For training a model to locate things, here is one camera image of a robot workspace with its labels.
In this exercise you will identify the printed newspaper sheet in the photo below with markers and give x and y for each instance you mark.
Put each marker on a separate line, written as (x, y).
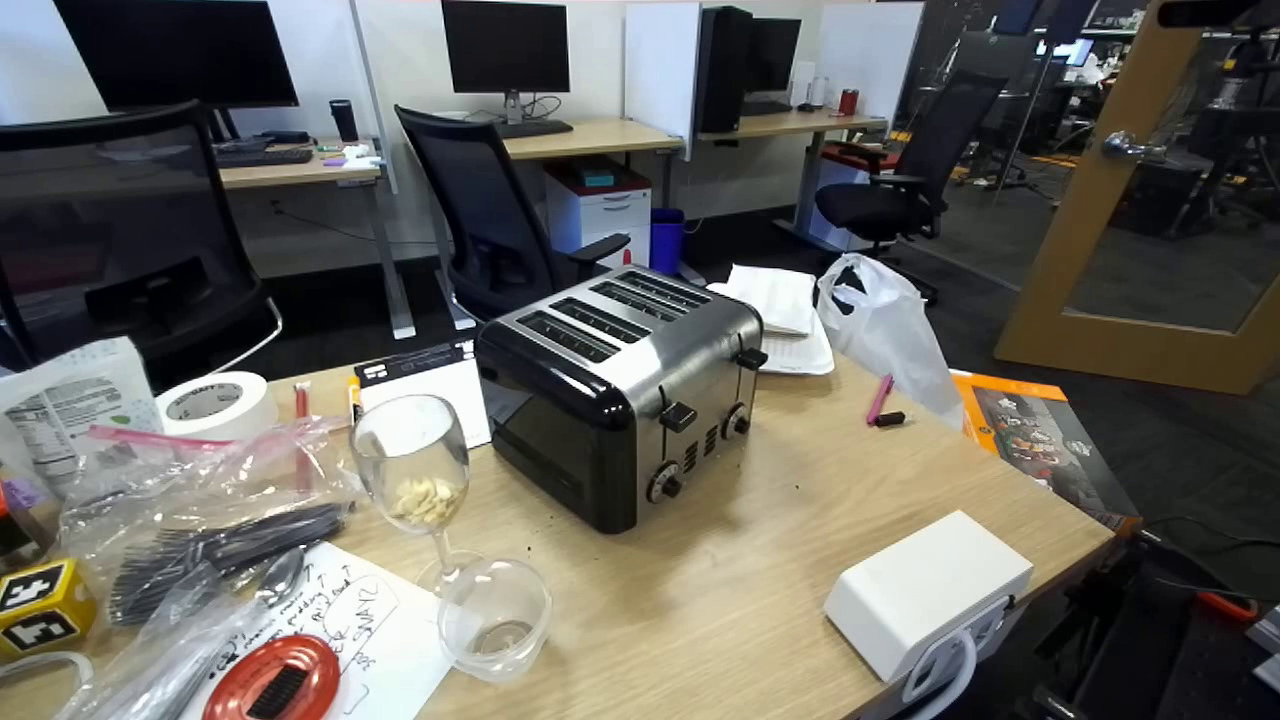
(75, 403)

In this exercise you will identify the white translucent plastic bag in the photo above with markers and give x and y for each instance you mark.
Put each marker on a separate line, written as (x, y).
(886, 327)

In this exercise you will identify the small black keyboard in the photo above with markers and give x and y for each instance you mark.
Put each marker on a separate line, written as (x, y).
(539, 129)

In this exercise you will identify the clear wine glass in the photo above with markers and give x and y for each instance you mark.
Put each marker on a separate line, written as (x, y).
(405, 463)

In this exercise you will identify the black pen cap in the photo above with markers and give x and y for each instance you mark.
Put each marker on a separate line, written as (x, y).
(891, 419)

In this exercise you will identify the white tape roll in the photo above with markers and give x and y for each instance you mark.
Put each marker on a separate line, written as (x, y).
(214, 403)

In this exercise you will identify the white rectangular box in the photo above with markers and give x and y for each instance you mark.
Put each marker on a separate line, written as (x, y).
(921, 585)

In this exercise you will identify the small red cup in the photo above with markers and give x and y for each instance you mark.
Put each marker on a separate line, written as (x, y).
(851, 103)

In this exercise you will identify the black and silver four-slot toaster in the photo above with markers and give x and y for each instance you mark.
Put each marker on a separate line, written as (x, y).
(601, 403)

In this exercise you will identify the black desk phone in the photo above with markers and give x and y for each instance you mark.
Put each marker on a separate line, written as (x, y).
(342, 122)

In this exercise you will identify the red round tape dispenser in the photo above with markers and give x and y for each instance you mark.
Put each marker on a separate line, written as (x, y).
(264, 683)

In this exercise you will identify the blue waste bin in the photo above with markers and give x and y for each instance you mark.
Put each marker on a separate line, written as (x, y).
(667, 243)

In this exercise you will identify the black office chair with armrests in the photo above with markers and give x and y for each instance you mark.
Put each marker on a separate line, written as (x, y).
(921, 161)

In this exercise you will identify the wooden desk by partition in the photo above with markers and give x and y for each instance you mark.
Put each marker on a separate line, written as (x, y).
(786, 126)

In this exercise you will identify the white desk partition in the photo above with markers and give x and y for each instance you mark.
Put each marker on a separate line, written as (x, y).
(663, 66)

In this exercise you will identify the wooden door with glass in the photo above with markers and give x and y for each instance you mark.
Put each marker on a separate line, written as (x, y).
(1093, 267)

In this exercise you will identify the black mesh chair, narrow back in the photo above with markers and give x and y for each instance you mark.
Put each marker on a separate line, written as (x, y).
(484, 221)

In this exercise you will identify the white panel board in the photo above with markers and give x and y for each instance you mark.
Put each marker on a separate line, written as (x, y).
(867, 53)

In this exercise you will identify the yellow cube with black marks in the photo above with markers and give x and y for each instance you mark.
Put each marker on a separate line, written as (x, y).
(42, 605)

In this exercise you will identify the white paper sheet with writing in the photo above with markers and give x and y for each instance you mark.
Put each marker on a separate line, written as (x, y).
(360, 602)

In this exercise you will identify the clear zip bag with black items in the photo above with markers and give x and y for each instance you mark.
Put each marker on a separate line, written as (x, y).
(202, 523)

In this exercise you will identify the black monitor on stand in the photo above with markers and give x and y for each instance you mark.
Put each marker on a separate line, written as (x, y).
(505, 46)

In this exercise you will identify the black computer tower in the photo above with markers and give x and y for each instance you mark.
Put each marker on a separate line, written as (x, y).
(726, 61)

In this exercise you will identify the pink purple pen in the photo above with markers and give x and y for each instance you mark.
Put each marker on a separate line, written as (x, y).
(883, 396)

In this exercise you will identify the white card with black label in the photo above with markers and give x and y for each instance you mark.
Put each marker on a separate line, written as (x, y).
(445, 381)

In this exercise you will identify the white printer box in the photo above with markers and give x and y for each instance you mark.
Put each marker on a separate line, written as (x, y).
(601, 213)

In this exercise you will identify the clear plastic cup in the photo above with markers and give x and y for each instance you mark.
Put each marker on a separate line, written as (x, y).
(498, 627)

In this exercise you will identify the orange printed package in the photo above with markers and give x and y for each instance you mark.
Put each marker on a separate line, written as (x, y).
(1045, 442)

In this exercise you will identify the large black monitor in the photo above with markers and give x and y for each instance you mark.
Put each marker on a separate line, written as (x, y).
(174, 46)

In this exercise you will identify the black mesh chair, wide back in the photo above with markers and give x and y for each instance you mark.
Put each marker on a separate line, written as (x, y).
(123, 227)

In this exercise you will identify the wooden desk with metal leg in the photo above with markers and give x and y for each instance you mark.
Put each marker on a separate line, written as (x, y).
(302, 172)

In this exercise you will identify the light wooden office desk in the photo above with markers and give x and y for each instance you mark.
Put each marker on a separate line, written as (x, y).
(606, 136)

